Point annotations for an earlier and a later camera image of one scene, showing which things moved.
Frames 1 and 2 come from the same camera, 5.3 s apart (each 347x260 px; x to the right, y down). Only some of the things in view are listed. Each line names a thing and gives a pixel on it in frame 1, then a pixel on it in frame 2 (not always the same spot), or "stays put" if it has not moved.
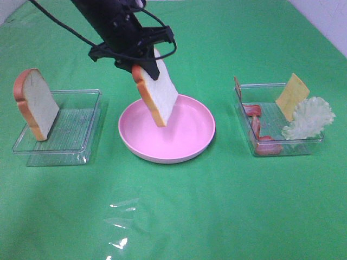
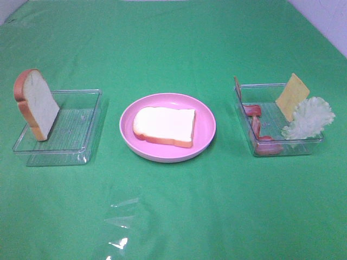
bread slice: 161,93 to 166,125
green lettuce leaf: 311,118 stays put
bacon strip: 250,110 stays put
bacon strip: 265,144 stays put
